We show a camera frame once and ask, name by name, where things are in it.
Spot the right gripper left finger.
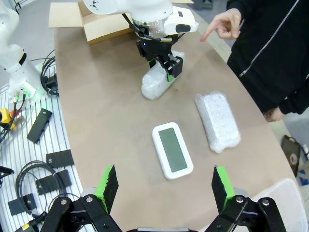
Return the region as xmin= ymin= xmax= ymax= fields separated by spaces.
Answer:
xmin=40 ymin=164 xmax=124 ymax=232

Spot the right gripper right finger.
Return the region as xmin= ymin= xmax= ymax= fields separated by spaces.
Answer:
xmin=205 ymin=165 xmax=288 ymax=232

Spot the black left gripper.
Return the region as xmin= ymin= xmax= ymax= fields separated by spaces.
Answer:
xmin=136 ymin=39 xmax=184 ymax=83

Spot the bubble clock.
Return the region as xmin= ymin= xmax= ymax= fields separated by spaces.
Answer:
xmin=194 ymin=90 xmax=242 ymax=154
xmin=140 ymin=50 xmax=186 ymax=101

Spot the person's left forearm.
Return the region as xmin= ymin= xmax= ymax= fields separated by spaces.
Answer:
xmin=277 ymin=72 xmax=309 ymax=116

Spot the person's right forearm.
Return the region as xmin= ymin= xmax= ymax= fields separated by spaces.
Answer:
xmin=226 ymin=0 xmax=249 ymax=13

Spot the white unwrapped digital clock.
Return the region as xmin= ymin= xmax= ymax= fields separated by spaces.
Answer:
xmin=151 ymin=122 xmax=195 ymax=180

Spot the person's right hand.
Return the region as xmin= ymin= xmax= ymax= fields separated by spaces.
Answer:
xmin=200 ymin=8 xmax=243 ymax=42

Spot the person's left hand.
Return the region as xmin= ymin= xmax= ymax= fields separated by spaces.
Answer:
xmin=263 ymin=108 xmax=285 ymax=123

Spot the black flat plate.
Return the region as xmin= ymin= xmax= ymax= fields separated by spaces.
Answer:
xmin=26 ymin=108 xmax=53 ymax=145
xmin=35 ymin=169 xmax=72 ymax=196
xmin=45 ymin=149 xmax=74 ymax=168
xmin=7 ymin=193 xmax=38 ymax=216

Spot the brown cardboard box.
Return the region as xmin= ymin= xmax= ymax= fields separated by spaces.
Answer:
xmin=48 ymin=0 xmax=195 ymax=46

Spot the black bag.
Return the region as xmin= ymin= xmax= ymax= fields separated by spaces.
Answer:
xmin=281 ymin=134 xmax=302 ymax=178

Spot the yellow black connector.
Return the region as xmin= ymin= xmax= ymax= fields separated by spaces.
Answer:
xmin=20 ymin=211 xmax=49 ymax=232

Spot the person in black jacket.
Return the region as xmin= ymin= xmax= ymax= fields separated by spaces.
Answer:
xmin=226 ymin=0 xmax=309 ymax=116

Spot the yellow emergency stop button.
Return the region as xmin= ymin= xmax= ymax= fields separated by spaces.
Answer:
xmin=0 ymin=108 xmax=17 ymax=131

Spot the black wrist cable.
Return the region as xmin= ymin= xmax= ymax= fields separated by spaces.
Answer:
xmin=122 ymin=13 xmax=174 ymax=45

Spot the black coiled cable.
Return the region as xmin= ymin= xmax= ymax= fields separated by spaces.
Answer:
xmin=14 ymin=161 xmax=83 ymax=218

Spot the black cable bundle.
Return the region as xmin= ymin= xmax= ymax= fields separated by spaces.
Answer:
xmin=40 ymin=49 xmax=60 ymax=96

